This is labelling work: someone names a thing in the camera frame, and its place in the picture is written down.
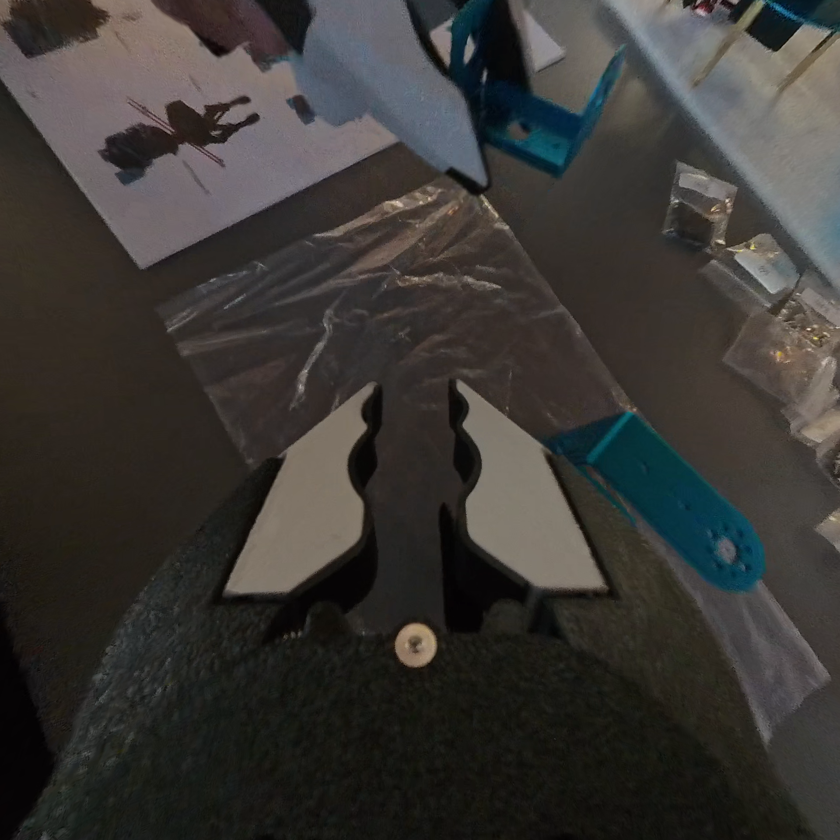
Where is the white instruction manual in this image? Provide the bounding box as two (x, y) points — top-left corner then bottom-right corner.
(0, 0), (565, 270)

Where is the small blue U bracket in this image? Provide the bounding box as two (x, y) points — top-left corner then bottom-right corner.
(449, 0), (632, 177)

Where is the clear plastic bag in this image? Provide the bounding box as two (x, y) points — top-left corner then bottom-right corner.
(156, 182), (831, 749)

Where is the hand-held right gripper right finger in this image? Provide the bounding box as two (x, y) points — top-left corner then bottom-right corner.
(449, 379), (611, 595)

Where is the pile of small screw bags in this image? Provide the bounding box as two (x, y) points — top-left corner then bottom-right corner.
(659, 161), (840, 552)

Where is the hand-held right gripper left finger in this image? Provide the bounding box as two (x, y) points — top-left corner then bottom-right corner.
(220, 381), (383, 600)

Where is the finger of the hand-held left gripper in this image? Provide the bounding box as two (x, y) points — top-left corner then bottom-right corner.
(487, 0), (532, 91)
(292, 0), (493, 194)

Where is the white foam sheet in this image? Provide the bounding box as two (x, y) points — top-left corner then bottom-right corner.
(600, 0), (840, 290)

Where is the brass standoff rod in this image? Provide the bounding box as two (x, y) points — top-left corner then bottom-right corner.
(692, 0), (765, 86)
(777, 23), (837, 93)

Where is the large blue U bracket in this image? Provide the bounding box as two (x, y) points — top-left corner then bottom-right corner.
(548, 412), (767, 597)

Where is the dark grey desk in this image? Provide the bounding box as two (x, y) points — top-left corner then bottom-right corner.
(0, 0), (840, 840)

